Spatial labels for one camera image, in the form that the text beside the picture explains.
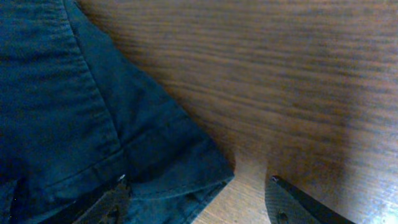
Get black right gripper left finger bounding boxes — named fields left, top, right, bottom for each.
left=41, top=175, right=131, bottom=224

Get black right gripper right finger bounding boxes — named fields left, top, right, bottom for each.
left=265, top=175, right=354, bottom=224

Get dark navy blue shorts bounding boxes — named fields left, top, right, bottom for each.
left=1, top=0, right=234, bottom=223

